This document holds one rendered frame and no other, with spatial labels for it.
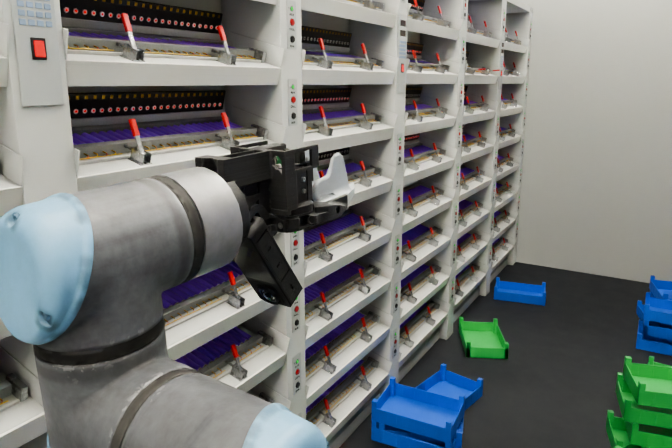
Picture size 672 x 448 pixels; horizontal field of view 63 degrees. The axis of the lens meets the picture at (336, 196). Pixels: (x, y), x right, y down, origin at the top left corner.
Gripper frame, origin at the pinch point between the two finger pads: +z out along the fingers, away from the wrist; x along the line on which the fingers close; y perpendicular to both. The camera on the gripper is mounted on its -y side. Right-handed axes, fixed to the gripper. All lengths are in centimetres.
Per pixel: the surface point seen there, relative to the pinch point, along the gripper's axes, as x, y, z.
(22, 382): 61, -38, -13
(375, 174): 71, -26, 123
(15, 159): 56, 1, -11
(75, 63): 56, 16, 2
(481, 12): 88, 41, 270
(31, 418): 55, -43, -15
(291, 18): 60, 27, 65
